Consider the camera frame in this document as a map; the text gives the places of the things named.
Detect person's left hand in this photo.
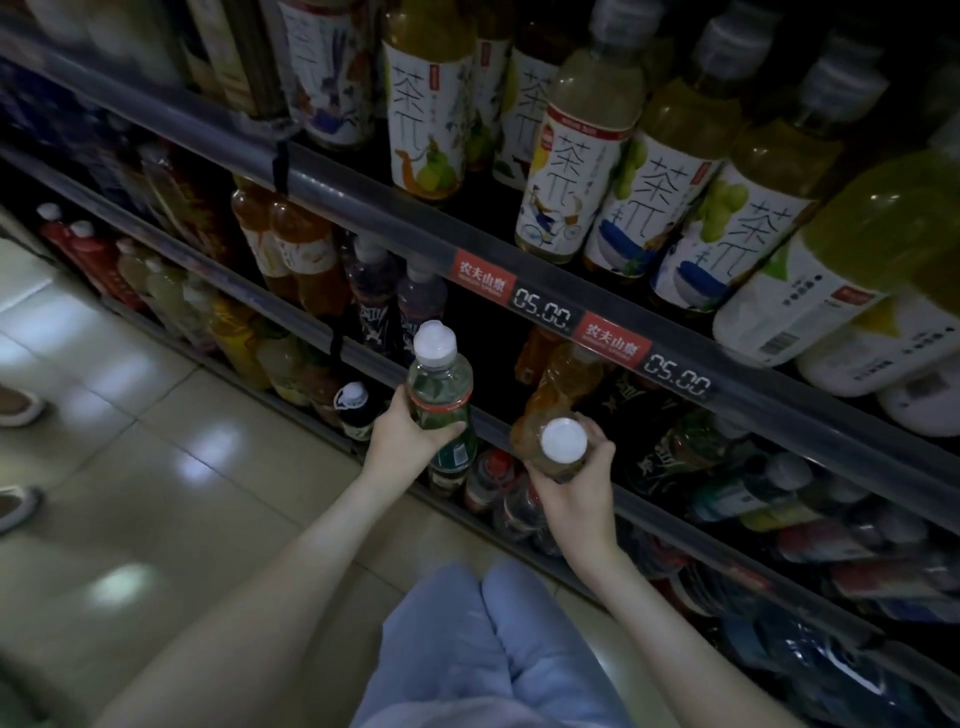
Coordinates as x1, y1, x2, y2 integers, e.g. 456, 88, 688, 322
363, 386, 468, 489

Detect person's right hand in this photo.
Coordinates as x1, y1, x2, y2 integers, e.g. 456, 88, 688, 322
523, 416, 620, 575

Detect green label clear bottle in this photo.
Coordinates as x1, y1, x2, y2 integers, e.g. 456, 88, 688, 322
404, 320, 479, 475

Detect orange sports bottle white cap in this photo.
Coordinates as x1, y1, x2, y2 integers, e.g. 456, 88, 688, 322
509, 408, 590, 483

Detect row of red yellow bottles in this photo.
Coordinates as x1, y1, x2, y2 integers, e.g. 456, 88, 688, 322
35, 200, 346, 430

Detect yellow drink blue white label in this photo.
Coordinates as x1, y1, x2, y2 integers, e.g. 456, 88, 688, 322
583, 0, 781, 283

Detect tea bottle bicycle print label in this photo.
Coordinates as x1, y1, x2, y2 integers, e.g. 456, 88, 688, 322
515, 0, 665, 265

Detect row of tea juice bottles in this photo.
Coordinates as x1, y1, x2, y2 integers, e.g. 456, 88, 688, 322
179, 0, 960, 440

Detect person's left forearm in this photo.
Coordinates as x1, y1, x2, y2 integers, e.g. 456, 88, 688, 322
93, 468, 406, 728

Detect person's grey trousers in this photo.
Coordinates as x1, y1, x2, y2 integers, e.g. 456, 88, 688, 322
350, 560, 635, 728

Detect short red black price strip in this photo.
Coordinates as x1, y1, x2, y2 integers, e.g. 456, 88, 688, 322
449, 248, 715, 400

